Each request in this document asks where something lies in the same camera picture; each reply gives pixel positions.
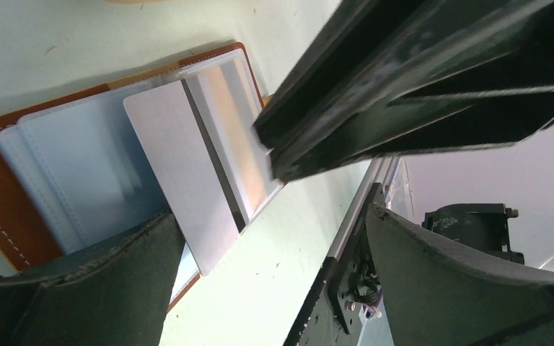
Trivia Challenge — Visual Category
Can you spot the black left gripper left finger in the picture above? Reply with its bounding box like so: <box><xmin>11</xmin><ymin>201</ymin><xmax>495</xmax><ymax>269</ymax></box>
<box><xmin>0</xmin><ymin>213</ymin><xmax>185</xmax><ymax>345</ymax></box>

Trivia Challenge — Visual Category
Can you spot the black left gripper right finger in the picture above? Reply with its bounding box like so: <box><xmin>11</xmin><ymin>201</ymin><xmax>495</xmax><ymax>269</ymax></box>
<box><xmin>366</xmin><ymin>204</ymin><xmax>554</xmax><ymax>345</ymax></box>

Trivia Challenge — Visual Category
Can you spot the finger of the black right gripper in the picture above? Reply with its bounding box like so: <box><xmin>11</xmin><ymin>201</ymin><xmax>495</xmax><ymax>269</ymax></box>
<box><xmin>269</xmin><ymin>1</ymin><xmax>554</xmax><ymax>182</ymax></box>
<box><xmin>255</xmin><ymin>1</ymin><xmax>548</xmax><ymax>149</ymax></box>

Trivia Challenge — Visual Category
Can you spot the brown leather card holder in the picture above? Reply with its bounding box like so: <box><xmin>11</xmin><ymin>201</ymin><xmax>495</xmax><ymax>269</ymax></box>
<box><xmin>0</xmin><ymin>43</ymin><xmax>282</xmax><ymax>303</ymax></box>

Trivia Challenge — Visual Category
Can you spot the white card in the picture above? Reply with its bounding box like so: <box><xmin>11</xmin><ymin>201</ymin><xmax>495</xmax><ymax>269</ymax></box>
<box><xmin>123</xmin><ymin>81</ymin><xmax>239</xmax><ymax>275</ymax></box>

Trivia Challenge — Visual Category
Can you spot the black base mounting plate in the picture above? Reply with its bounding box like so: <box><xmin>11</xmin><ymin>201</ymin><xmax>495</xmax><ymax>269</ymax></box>
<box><xmin>283</xmin><ymin>182</ymin><xmax>384</xmax><ymax>345</ymax></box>

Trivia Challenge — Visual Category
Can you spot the orange plastic tray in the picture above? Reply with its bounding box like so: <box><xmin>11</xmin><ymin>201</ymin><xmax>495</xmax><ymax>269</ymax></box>
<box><xmin>105</xmin><ymin>0</ymin><xmax>169</xmax><ymax>5</ymax></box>

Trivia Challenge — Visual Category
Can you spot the aluminium frame rail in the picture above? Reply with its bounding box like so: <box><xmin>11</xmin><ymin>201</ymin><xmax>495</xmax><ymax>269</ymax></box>
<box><xmin>327</xmin><ymin>156</ymin><xmax>400</xmax><ymax>260</ymax></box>

